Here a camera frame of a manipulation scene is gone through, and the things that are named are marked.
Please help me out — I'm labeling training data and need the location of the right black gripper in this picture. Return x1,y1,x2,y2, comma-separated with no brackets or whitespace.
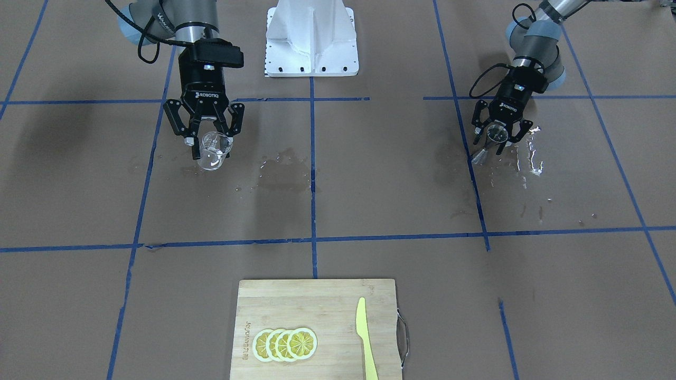
163,48,246,160

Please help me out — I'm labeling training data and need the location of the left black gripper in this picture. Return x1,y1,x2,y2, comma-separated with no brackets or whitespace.
472,84,533,155

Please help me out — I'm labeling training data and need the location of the steel double jigger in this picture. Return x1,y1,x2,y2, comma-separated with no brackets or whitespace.
471,122,509,165

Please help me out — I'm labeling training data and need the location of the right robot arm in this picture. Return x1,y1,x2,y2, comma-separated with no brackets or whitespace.
107,1,246,170

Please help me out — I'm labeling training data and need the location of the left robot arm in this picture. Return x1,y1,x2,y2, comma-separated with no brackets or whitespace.
469,1,589,165

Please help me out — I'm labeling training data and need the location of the bamboo cutting board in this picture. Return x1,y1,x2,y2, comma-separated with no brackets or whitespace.
229,279,403,379

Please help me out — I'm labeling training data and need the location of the yellow plastic knife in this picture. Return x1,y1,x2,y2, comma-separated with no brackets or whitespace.
355,297,379,379

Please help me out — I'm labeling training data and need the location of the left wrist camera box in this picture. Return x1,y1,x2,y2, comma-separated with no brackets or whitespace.
505,66,549,94

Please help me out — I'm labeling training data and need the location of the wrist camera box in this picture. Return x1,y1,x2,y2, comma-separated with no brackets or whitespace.
186,38,245,68
505,66,549,94

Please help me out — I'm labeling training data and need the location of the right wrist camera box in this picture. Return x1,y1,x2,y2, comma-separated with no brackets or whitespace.
186,38,245,68

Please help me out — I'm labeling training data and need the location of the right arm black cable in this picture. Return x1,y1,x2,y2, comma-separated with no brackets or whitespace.
105,0,177,65

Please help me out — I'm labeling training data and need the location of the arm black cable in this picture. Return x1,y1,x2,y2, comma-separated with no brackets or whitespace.
468,3,539,99
105,0,177,65

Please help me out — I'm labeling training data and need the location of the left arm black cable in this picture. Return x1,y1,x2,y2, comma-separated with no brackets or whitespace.
468,3,539,99

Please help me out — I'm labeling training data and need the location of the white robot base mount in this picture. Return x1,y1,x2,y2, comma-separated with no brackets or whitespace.
264,1,360,78

